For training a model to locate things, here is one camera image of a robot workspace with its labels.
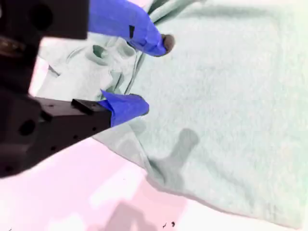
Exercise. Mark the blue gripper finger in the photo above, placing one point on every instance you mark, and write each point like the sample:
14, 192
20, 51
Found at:
125, 19
125, 108

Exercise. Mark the pale green T-shirt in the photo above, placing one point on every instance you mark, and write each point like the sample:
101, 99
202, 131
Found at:
216, 96

